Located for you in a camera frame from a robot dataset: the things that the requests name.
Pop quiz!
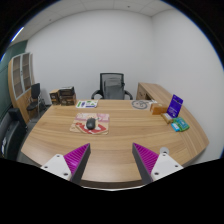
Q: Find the small brown cardboard box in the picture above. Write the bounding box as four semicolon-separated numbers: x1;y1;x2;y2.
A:
49;88;61;106

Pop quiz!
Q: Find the pink cartoon print mouse pad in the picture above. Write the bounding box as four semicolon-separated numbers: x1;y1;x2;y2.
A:
69;112;111;136

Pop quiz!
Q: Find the white sheet with green purple print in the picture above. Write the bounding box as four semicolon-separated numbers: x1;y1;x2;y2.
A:
75;99;99;109

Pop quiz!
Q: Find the black mesh office chair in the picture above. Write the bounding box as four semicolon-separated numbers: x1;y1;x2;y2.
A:
90;72;134;101

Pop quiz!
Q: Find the wooden side desk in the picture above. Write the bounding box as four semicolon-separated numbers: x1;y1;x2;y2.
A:
136;82;172;104

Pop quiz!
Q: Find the blue pack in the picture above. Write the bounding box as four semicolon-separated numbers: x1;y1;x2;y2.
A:
170;122;181;133

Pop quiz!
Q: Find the black computer mouse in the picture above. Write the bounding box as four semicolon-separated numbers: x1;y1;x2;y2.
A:
85;117;98;131

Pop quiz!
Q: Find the green pack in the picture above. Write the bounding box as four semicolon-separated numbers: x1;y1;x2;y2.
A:
173;117;190;132

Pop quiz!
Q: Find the wooden glass-door shelf cabinet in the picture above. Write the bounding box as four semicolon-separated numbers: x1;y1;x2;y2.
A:
7;52;36;124

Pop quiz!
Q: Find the black cardboard box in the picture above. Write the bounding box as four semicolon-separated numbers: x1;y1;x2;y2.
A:
58;86;76;97

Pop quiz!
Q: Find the small black visitor chair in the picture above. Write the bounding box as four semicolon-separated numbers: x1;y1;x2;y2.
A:
26;82;46;116

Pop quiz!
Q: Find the purple standing sign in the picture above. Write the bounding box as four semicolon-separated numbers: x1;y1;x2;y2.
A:
166;94;184;119

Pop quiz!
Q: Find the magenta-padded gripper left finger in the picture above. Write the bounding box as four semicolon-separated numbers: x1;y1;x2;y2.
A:
40;143;92;185

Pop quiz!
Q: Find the small yellow box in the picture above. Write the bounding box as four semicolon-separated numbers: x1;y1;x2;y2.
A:
161;112;174;124

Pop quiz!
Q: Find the large brown cardboard box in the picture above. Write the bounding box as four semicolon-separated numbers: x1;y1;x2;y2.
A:
59;93;78;107

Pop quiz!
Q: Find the round grey disc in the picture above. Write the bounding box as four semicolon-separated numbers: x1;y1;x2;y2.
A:
131;99;150;111

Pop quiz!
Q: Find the orange-brown box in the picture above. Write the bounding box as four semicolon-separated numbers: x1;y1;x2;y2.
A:
149;102;169;116

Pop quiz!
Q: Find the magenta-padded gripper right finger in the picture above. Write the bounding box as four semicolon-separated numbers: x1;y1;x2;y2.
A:
131;142;184;185

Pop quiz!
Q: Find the grey backpack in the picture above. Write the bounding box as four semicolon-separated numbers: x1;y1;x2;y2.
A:
103;77;125;100

